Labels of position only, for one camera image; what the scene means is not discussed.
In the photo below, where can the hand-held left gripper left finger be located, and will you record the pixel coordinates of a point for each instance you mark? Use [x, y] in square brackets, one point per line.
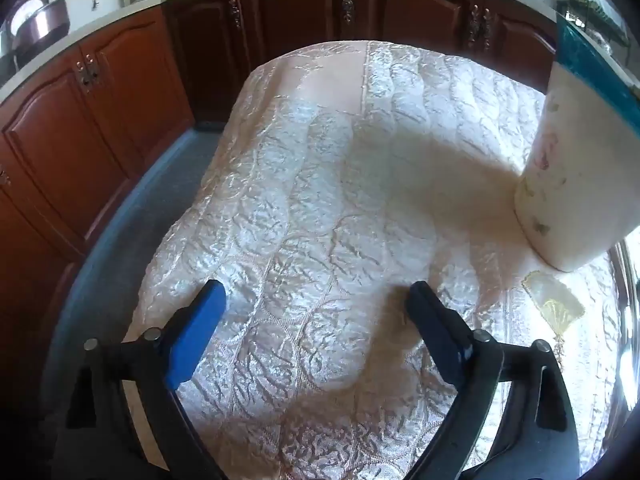
[192, 330]

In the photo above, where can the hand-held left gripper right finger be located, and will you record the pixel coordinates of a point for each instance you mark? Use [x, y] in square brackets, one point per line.
[440, 330]

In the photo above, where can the white teal-rimmed utensil holder cup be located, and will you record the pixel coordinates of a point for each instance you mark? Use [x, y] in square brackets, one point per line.
[565, 185]

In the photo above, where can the cream embroidered tablecloth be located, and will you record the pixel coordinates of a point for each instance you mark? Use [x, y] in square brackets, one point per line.
[325, 185]

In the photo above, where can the brown wooden base cabinets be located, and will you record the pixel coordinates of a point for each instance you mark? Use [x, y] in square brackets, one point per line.
[50, 125]

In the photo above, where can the grey stone kitchen countertop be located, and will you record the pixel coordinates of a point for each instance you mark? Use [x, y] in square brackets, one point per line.
[140, 2]

